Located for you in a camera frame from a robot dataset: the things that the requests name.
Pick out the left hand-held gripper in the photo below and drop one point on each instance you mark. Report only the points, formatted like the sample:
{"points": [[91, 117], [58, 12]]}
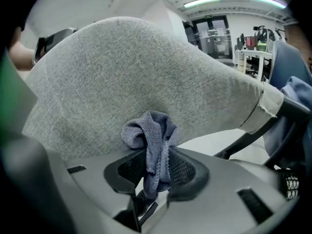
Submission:
{"points": [[52, 41]]}

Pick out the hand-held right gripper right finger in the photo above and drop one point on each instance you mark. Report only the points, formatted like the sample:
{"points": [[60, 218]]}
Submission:
{"points": [[187, 174]]}

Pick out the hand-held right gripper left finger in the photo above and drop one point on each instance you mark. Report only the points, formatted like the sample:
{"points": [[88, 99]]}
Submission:
{"points": [[126, 172]]}

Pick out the blue-grey cloth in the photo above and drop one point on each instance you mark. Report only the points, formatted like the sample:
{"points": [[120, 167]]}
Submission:
{"points": [[156, 140]]}

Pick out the grey fabric chair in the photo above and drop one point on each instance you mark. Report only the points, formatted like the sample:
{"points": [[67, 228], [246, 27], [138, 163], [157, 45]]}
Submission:
{"points": [[126, 77]]}

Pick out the person's left forearm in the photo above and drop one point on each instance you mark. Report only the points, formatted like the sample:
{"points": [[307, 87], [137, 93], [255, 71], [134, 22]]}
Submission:
{"points": [[22, 56]]}

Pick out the blue fabric chair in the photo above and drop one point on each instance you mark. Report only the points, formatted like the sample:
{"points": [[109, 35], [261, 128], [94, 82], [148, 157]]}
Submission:
{"points": [[288, 62]]}

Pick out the blue garment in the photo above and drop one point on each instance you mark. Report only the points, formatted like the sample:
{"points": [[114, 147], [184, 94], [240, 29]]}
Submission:
{"points": [[296, 91]]}

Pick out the white office desk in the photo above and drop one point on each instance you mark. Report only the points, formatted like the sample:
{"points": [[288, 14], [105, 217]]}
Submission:
{"points": [[256, 55]]}

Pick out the black glass double door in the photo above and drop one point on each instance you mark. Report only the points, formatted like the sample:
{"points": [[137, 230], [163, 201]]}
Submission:
{"points": [[212, 36]]}

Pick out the black computer monitor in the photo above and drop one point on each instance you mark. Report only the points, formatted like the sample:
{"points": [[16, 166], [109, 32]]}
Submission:
{"points": [[241, 41]]}

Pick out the red bag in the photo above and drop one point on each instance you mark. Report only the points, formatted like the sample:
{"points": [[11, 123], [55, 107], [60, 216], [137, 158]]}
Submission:
{"points": [[250, 43]]}

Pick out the long ceiling light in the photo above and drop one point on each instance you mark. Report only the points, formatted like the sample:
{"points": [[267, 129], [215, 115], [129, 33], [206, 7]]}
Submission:
{"points": [[202, 2], [268, 1]]}

